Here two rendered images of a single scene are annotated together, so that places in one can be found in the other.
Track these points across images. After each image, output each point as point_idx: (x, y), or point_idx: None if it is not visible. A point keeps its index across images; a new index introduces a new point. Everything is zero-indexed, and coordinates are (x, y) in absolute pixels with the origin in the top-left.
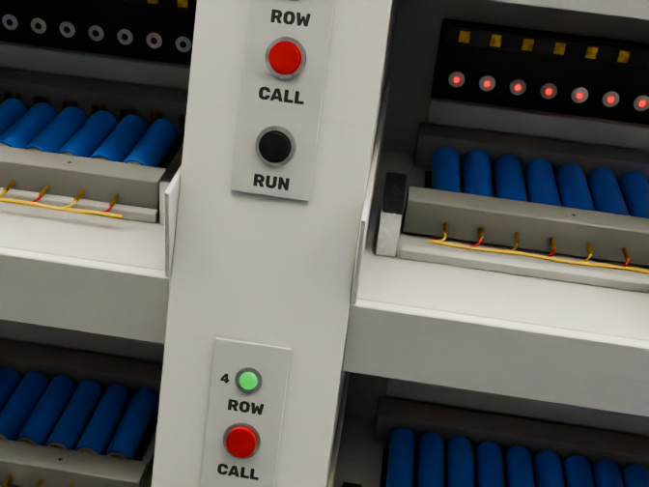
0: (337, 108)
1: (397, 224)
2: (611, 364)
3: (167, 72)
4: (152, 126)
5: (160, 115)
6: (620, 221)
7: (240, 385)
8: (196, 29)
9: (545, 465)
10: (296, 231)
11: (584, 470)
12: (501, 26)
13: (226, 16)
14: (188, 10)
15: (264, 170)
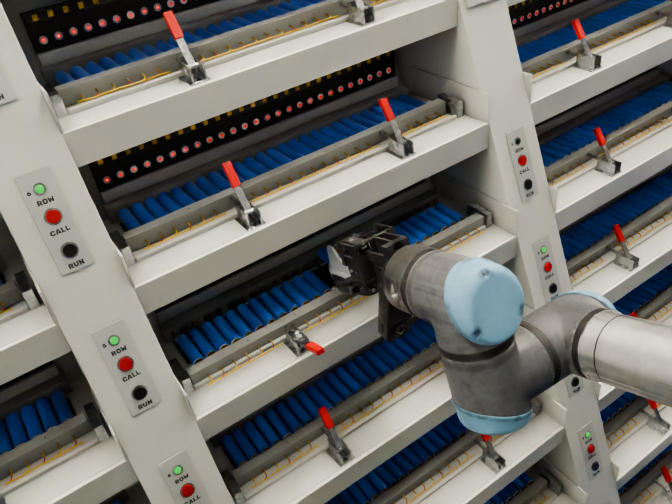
0: (535, 166)
1: None
2: (604, 191)
3: (418, 189)
4: (439, 207)
5: (428, 203)
6: (572, 156)
7: (543, 251)
8: (500, 165)
9: (565, 238)
10: (538, 203)
11: (573, 232)
12: None
13: (505, 158)
14: None
15: (527, 192)
